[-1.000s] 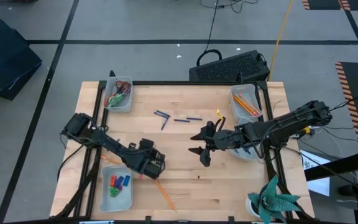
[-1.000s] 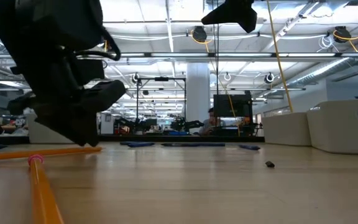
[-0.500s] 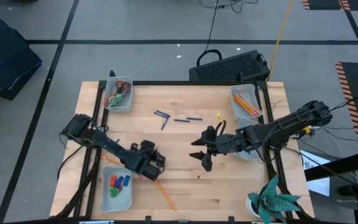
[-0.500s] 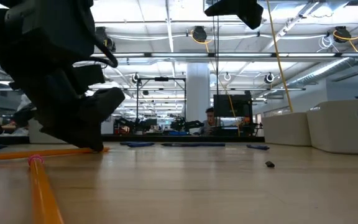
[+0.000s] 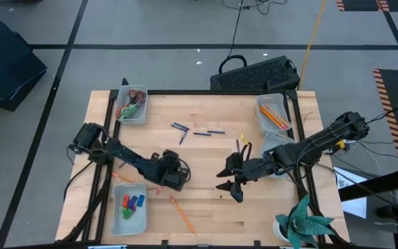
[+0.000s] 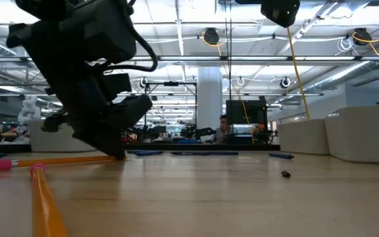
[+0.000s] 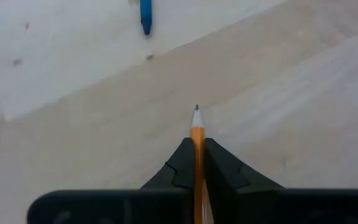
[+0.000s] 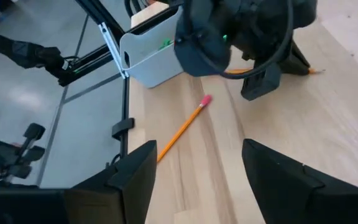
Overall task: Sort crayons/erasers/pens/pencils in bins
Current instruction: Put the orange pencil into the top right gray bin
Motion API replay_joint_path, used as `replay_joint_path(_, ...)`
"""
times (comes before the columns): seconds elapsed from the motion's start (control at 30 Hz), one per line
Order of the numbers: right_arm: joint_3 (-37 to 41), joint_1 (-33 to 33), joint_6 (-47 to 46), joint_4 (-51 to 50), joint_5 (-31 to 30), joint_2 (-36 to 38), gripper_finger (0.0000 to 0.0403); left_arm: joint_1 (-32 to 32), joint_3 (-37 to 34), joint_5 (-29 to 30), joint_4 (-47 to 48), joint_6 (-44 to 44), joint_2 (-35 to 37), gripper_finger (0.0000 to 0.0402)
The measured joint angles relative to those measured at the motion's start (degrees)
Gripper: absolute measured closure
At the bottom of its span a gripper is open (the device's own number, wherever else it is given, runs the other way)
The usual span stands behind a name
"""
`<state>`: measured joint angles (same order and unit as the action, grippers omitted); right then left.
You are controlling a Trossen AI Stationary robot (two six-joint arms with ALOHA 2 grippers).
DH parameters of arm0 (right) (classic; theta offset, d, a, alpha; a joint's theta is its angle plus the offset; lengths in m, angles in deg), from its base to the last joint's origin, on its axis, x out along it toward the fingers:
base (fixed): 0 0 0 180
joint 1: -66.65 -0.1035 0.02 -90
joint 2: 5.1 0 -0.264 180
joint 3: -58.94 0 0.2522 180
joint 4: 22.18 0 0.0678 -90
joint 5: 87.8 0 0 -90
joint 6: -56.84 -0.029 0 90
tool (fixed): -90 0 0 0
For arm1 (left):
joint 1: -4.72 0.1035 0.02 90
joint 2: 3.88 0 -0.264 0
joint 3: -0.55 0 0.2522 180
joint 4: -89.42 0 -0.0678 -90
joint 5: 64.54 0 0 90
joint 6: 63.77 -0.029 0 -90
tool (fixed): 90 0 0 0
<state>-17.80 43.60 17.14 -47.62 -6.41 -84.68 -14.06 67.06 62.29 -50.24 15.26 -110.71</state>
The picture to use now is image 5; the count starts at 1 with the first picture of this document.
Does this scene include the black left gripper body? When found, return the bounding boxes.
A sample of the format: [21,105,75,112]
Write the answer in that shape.
[146,149,191,192]

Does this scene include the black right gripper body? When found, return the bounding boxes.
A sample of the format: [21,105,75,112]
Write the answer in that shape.
[227,151,273,204]

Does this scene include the grey plastic bin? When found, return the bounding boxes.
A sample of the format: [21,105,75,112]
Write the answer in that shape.
[110,182,149,237]
[254,93,293,137]
[115,84,149,126]
[260,130,296,179]

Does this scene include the green handled scissors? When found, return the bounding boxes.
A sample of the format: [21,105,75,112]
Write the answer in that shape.
[118,102,140,121]

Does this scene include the purple handled scissors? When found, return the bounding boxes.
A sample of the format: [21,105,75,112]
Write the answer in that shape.
[129,95,148,111]

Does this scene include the white round pot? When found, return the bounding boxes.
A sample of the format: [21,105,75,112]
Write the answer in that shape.
[272,218,290,242]

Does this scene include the green paper plant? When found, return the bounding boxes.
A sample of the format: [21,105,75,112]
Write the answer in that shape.
[275,194,336,249]

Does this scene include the black mesh case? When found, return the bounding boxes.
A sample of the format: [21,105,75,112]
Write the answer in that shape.
[209,54,301,92]

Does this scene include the white paper sheet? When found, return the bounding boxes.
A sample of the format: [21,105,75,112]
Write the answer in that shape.
[333,166,368,219]

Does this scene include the black beam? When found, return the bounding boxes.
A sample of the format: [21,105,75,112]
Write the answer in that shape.
[338,166,398,203]

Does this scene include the black hazard striped floor mat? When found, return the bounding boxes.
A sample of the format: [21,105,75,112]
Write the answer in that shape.
[372,68,398,170]
[336,0,398,12]

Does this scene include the black flat floor case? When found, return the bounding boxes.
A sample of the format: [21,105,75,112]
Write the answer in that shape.
[0,7,48,112]

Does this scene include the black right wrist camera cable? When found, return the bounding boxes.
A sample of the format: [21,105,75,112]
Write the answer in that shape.
[238,140,255,165]

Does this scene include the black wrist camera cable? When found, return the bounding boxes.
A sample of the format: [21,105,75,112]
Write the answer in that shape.
[178,157,192,184]
[238,140,255,165]

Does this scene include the black left wrist camera cable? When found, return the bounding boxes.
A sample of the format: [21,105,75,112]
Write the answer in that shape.
[178,157,192,184]

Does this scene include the black left arm base cable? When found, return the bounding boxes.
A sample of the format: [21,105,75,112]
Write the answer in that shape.
[62,158,98,202]

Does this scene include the yellow cable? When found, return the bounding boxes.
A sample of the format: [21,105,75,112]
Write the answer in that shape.
[297,0,328,91]

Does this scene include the black floor cable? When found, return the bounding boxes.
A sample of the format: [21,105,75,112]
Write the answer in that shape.
[221,0,288,58]

